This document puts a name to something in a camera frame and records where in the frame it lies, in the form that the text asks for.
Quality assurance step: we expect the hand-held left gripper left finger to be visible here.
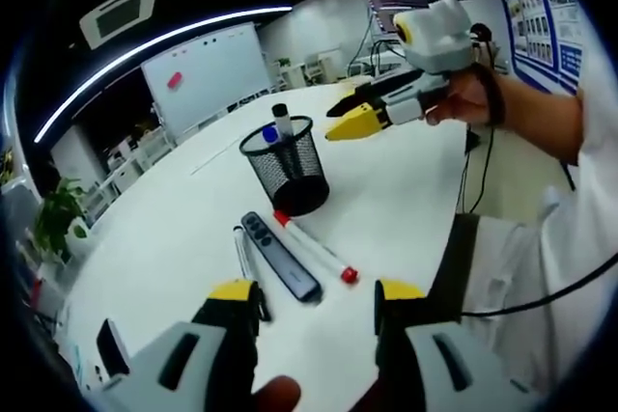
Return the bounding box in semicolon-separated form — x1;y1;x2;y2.
98;278;265;412

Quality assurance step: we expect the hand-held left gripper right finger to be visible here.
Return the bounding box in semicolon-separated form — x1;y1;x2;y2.
374;279;540;412

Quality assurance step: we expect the black cap whiteboard marker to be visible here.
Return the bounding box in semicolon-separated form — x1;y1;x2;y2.
271;102;295;143
233;225;271;321

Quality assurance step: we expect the black mesh pen holder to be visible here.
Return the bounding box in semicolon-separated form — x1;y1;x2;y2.
239;115;332;218

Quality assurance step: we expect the red cap whiteboard marker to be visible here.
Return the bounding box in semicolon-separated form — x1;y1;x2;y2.
273;209;359;285

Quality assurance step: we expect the dark grey laser pointer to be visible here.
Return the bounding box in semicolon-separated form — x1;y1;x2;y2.
240;211;323;302

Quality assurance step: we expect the white rolling whiteboard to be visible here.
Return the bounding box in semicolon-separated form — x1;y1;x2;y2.
141;20;274;138

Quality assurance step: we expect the person's right hand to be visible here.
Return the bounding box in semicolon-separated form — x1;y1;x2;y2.
419;68;506;127

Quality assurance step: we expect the person's left hand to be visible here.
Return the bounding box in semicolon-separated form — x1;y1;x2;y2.
253;375;303;412

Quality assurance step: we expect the open laptop purple screen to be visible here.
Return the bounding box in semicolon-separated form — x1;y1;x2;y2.
365;0;431;37

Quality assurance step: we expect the black phone on stand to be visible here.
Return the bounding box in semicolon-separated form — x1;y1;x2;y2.
96;317;131;379

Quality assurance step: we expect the potted green plant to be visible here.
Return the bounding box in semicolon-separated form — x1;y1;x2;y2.
33;178;93;259

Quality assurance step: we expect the long ceiling light strip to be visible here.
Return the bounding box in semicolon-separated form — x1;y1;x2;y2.
33;6;294;144

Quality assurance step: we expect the ceiling air conditioner vent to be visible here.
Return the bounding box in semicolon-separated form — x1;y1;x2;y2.
79;0;161;50

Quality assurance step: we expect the black wrist strap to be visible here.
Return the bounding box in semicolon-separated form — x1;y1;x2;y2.
477;62;507;126

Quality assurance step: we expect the blue wall display board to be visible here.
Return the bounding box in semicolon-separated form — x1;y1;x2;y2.
496;0;585;97

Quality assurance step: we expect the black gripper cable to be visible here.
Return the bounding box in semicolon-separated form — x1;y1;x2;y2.
458;124;496;215
461;245;618;317

